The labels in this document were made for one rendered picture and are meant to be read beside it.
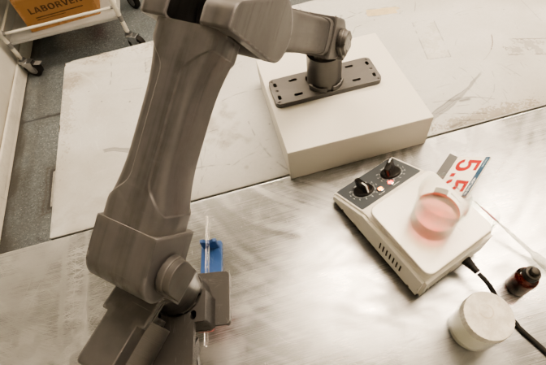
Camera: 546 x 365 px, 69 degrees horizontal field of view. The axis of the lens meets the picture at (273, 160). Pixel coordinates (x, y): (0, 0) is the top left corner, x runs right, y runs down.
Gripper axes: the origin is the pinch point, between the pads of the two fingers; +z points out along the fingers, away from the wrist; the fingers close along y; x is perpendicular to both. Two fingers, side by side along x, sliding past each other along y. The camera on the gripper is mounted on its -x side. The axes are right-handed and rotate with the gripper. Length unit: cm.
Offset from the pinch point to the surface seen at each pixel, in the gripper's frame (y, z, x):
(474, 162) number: 44.8, 0.4, 20.1
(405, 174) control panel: 32.3, -2.8, 17.7
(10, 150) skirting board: -126, 94, 109
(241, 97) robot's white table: 5.6, 4.2, 44.3
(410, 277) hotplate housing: 29.2, -2.2, 1.9
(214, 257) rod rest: 0.5, 2.1, 9.2
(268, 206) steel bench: 9.7, 3.3, 17.7
